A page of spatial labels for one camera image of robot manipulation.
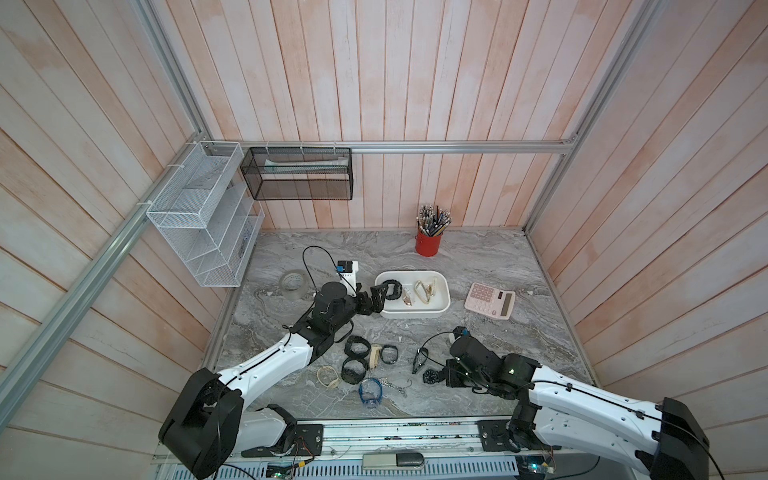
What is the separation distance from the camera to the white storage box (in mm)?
957

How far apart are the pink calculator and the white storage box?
0.09m

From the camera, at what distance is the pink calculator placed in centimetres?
96
